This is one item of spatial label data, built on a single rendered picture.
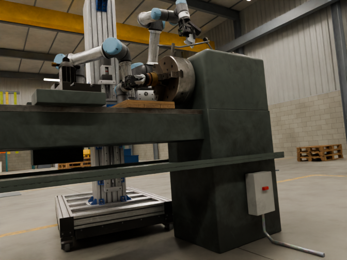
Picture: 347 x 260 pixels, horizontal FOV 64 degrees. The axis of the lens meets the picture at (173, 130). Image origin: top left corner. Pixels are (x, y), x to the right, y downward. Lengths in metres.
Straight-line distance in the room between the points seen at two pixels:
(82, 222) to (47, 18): 11.17
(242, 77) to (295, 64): 11.33
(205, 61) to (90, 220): 1.33
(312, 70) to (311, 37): 1.36
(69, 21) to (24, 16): 1.65
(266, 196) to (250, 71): 0.86
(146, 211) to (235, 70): 1.22
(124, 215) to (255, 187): 0.96
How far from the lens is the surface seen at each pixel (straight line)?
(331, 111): 12.25
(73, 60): 2.17
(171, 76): 1.70
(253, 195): 1.87
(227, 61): 1.92
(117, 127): 1.43
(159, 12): 2.07
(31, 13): 12.73
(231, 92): 1.87
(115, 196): 2.46
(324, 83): 12.53
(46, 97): 1.29
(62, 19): 12.88
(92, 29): 2.65
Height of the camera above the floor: 0.63
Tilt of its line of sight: 4 degrees up
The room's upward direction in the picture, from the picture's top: 4 degrees counter-clockwise
